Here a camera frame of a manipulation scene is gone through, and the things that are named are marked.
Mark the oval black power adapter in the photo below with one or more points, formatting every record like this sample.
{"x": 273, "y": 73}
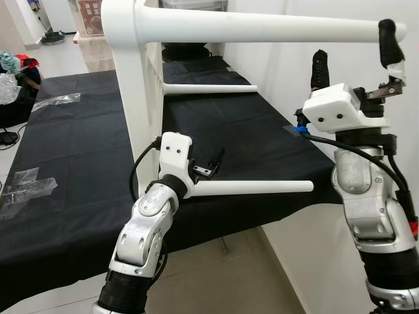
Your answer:
{"x": 8, "y": 138}

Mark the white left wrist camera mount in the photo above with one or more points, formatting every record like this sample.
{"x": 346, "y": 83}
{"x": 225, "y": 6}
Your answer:
{"x": 175, "y": 157}

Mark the long clear tape strip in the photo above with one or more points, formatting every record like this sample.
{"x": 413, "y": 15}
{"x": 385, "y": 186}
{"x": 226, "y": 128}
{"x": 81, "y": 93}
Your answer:
{"x": 59, "y": 100}

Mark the teal cloth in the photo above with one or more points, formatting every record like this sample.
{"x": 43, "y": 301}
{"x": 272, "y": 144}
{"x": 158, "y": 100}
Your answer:
{"x": 8, "y": 61}

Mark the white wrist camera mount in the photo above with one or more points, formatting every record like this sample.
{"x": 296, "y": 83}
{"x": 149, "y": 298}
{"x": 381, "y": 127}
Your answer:
{"x": 340, "y": 111}
{"x": 175, "y": 157}

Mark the red printed carton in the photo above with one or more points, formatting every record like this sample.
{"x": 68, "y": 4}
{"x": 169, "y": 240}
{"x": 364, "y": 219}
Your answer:
{"x": 90, "y": 16}

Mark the metal table leg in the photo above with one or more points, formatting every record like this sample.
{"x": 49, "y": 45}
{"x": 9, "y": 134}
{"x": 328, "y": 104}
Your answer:
{"x": 224, "y": 244}

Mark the large black bowl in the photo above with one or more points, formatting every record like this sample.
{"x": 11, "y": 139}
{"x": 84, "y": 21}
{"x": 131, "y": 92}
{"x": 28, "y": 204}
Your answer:
{"x": 190, "y": 51}

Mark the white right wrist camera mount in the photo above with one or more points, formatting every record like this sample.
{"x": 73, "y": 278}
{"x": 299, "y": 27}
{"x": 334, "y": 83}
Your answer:
{"x": 340, "y": 111}

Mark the wide clear tape patch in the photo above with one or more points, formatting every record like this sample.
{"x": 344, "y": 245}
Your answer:
{"x": 26, "y": 190}

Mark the black open bag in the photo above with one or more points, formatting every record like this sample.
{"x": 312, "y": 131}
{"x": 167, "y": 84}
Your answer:
{"x": 19, "y": 108}

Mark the black tablecloth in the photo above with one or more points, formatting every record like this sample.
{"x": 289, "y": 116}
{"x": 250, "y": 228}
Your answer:
{"x": 78, "y": 170}

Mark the red cloth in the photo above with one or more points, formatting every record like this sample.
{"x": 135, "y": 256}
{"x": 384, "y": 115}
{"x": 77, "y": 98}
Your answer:
{"x": 27, "y": 62}

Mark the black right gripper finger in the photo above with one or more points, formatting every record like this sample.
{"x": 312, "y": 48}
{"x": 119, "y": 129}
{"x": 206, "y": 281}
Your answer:
{"x": 319, "y": 69}
{"x": 391, "y": 46}

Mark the clear plastic bag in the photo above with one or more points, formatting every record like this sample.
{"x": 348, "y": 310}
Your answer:
{"x": 8, "y": 88}

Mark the small clear tape piece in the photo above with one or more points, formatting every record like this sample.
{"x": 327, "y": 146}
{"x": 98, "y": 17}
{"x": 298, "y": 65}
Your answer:
{"x": 292, "y": 130}

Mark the white plastic table top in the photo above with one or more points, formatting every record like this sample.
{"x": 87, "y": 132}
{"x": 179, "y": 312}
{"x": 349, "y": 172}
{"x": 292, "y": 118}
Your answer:
{"x": 137, "y": 118}

